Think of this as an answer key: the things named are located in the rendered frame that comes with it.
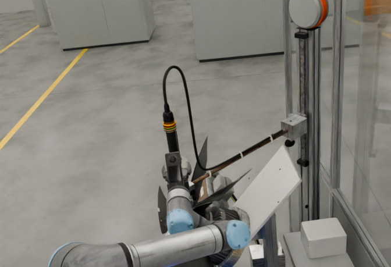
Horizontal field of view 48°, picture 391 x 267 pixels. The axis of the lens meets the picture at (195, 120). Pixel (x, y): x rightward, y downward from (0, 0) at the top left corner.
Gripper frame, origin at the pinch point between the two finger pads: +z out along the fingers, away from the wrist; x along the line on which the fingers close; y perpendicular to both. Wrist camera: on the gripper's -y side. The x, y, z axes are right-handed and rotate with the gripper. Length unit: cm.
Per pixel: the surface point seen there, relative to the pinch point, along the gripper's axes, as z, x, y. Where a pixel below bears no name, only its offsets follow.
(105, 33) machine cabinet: 715, -138, 126
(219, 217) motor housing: 3.5, 12.8, 31.7
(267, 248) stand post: 6, 31, 53
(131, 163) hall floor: 256, -61, 152
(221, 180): 33, 17, 35
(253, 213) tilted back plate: 6.5, 26.6, 34.2
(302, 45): 36, 56, -23
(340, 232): 10, 64, 54
